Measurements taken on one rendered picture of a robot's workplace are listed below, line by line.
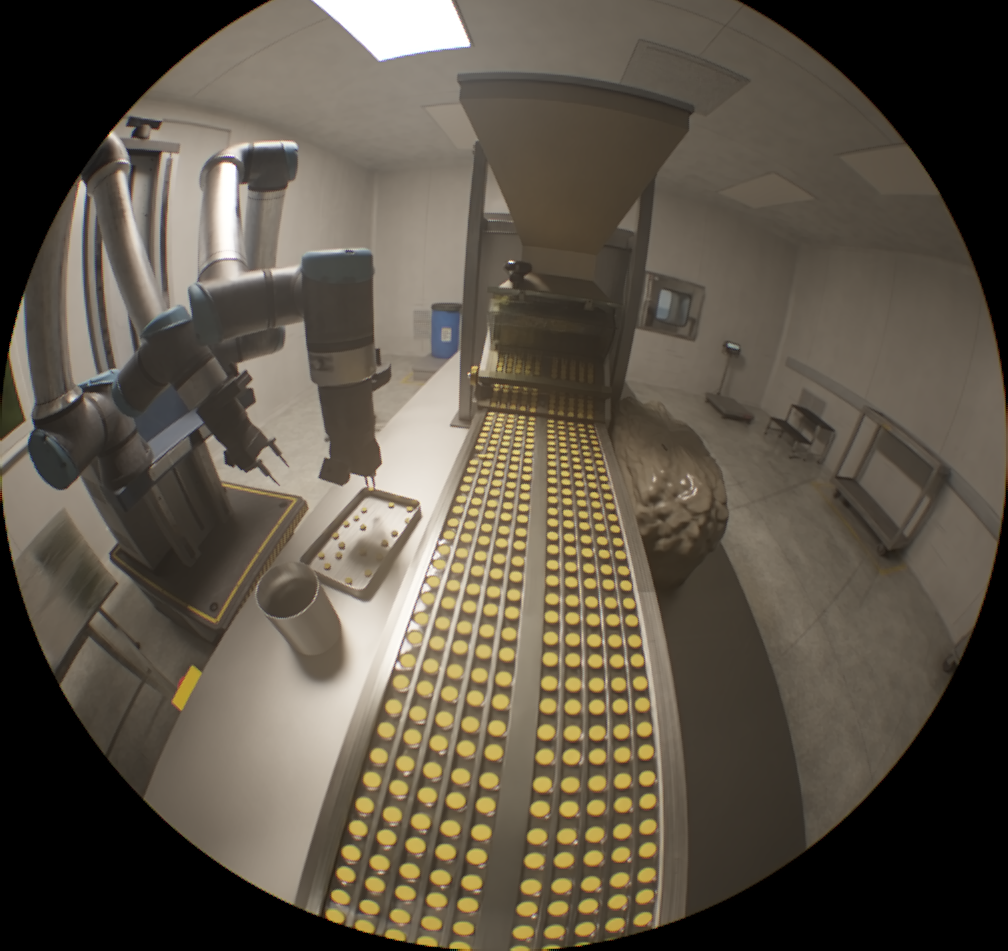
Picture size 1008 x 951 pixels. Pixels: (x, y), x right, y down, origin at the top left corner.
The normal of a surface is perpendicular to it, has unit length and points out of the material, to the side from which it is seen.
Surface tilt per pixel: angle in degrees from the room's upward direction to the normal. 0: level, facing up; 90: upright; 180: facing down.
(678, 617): 0
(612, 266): 90
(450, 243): 90
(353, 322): 90
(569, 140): 118
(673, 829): 0
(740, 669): 0
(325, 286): 90
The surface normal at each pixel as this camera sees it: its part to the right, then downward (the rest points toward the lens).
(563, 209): -0.14, 0.84
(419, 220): -0.11, 0.50
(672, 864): 0.08, -0.86
